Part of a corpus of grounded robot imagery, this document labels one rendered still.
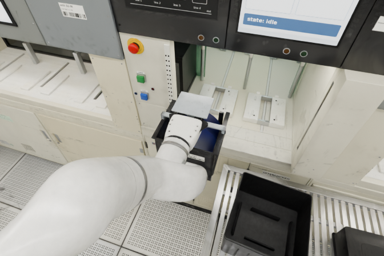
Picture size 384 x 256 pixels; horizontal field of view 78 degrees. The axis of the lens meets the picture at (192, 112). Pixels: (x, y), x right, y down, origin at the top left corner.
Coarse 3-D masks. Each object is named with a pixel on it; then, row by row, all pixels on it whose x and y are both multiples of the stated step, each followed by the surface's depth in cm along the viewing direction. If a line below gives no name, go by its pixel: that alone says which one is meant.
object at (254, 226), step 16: (256, 176) 99; (240, 192) 111; (256, 192) 107; (272, 192) 102; (288, 192) 98; (304, 192) 94; (240, 208) 103; (256, 208) 103; (272, 208) 106; (288, 208) 106; (304, 208) 97; (240, 224) 101; (256, 224) 101; (272, 224) 101; (288, 224) 101; (304, 224) 91; (224, 240) 86; (240, 240) 97; (256, 240) 97; (272, 240) 97; (288, 240) 95; (304, 240) 86
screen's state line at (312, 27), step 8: (248, 16) 69; (256, 16) 68; (264, 16) 68; (248, 24) 71; (256, 24) 70; (264, 24) 69; (272, 24) 68; (280, 24) 68; (288, 24) 67; (296, 24) 67; (304, 24) 66; (312, 24) 65; (320, 24) 65; (328, 24) 64; (304, 32) 67; (312, 32) 67; (320, 32) 66; (328, 32) 65; (336, 32) 65
